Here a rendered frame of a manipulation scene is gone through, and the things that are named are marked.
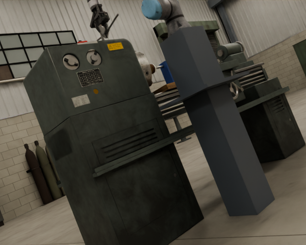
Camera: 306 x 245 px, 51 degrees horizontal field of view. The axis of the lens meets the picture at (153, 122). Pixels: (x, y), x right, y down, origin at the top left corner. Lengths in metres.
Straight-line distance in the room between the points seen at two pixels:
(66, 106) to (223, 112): 0.86
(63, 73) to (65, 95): 0.12
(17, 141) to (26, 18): 3.76
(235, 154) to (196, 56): 0.58
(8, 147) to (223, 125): 7.45
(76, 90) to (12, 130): 7.20
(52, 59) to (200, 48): 0.82
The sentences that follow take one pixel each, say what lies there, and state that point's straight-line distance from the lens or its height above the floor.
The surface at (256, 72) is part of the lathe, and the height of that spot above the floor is 0.79.
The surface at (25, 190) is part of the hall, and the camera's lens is 8.75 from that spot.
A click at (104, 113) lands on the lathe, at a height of 0.83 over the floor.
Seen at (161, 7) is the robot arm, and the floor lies 1.24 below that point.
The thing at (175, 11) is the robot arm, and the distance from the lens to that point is 1.96.
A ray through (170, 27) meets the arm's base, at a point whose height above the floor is 1.15.
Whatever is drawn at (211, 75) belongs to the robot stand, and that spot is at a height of 0.80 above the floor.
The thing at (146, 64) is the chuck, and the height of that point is 1.08.
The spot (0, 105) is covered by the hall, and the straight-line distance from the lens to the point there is 9.14.
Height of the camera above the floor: 0.61
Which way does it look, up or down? 2 degrees up
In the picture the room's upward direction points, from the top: 22 degrees counter-clockwise
